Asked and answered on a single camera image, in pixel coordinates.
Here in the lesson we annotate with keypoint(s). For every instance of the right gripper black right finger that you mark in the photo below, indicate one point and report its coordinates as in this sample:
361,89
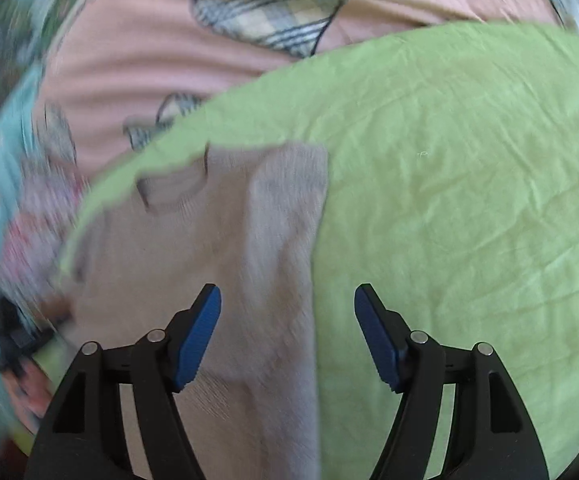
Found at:
491,434

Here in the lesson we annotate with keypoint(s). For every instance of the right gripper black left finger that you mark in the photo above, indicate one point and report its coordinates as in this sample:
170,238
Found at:
82,435

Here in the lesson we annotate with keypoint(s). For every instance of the beige knit sweater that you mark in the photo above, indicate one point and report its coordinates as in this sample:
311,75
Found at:
246,221

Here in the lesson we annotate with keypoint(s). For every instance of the person's left hand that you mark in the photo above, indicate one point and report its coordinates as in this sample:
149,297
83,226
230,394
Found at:
31,394

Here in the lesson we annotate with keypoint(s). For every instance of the pink floral fabric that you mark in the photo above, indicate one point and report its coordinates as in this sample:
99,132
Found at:
51,192

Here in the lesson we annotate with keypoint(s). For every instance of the light green bed sheet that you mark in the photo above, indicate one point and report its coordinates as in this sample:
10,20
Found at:
453,189

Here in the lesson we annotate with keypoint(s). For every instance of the pink quilt with plaid hearts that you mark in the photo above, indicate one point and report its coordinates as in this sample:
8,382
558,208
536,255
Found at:
141,85

